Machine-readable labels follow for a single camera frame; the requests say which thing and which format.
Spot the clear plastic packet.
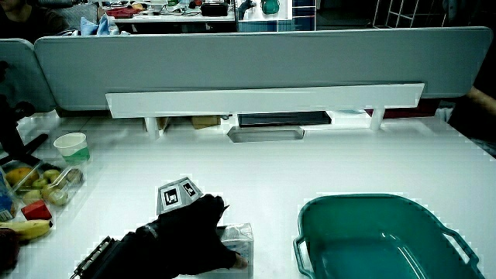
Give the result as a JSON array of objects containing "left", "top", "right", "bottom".
[{"left": 174, "top": 222, "right": 255, "bottom": 279}]

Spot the red block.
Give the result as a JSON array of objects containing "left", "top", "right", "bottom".
[{"left": 20, "top": 199, "right": 53, "bottom": 221}]

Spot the black bag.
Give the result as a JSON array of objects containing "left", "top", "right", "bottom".
[{"left": 199, "top": 1, "right": 230, "bottom": 18}]

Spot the light blue cloth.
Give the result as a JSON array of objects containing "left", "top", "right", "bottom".
[{"left": 79, "top": 14, "right": 121, "bottom": 37}]

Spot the another person's forearm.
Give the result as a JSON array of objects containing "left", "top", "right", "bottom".
[{"left": 464, "top": 86, "right": 496, "bottom": 118}]

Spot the dark red fruit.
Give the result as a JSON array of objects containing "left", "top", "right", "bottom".
[{"left": 0, "top": 228, "right": 21, "bottom": 273}]

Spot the white background table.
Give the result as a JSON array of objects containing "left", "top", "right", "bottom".
[{"left": 111, "top": 9, "right": 237, "bottom": 24}]

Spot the black camera stand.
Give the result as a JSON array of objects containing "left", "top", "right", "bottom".
[{"left": 0, "top": 60, "right": 50, "bottom": 168}]

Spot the wide grey partition panel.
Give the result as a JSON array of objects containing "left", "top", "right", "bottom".
[{"left": 33, "top": 26, "right": 494, "bottom": 112}]

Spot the yellow banana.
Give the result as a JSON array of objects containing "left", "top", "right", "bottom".
[{"left": 0, "top": 219, "right": 53, "bottom": 242}]

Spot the red flat object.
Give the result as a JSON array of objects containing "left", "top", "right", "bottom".
[{"left": 363, "top": 99, "right": 441, "bottom": 119}]

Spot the white desk shelf riser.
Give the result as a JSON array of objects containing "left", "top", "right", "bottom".
[{"left": 105, "top": 82, "right": 425, "bottom": 140}]

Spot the blue white carton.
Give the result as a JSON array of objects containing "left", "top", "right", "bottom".
[{"left": 0, "top": 168, "right": 17, "bottom": 222}]

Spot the narrow grey partition panel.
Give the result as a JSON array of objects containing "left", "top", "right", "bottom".
[{"left": 0, "top": 38, "right": 57, "bottom": 114}]

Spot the teal plastic basin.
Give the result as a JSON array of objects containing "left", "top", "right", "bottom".
[{"left": 292, "top": 193, "right": 487, "bottom": 279}]

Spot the brown cardboard box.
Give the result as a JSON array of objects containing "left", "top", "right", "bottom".
[{"left": 190, "top": 115, "right": 222, "bottom": 130}]

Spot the white wire rack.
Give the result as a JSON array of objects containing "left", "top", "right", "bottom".
[{"left": 371, "top": 0, "right": 449, "bottom": 29}]

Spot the orange fruit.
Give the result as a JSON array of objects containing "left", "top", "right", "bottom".
[{"left": 5, "top": 167, "right": 40, "bottom": 187}]

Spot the clear plastic fruit box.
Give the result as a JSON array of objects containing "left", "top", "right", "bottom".
[{"left": 0, "top": 159, "right": 87, "bottom": 207}]

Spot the person's right forearm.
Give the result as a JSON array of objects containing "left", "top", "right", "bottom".
[{"left": 69, "top": 228, "right": 168, "bottom": 279}]

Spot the green bag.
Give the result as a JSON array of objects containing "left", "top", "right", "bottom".
[{"left": 260, "top": 0, "right": 281, "bottom": 16}]

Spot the white desk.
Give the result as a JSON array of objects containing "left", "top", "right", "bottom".
[{"left": 0, "top": 110, "right": 496, "bottom": 279}]

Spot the black tray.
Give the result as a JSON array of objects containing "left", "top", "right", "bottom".
[{"left": 237, "top": 111, "right": 332, "bottom": 129}]

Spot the red cloth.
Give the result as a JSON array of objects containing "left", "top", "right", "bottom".
[{"left": 105, "top": 5, "right": 145, "bottom": 19}]

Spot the person's right hand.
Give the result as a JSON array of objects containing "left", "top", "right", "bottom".
[{"left": 136, "top": 176, "right": 250, "bottom": 279}]

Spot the white green paper cup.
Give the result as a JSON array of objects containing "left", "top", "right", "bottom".
[{"left": 53, "top": 132, "right": 91, "bottom": 164}]

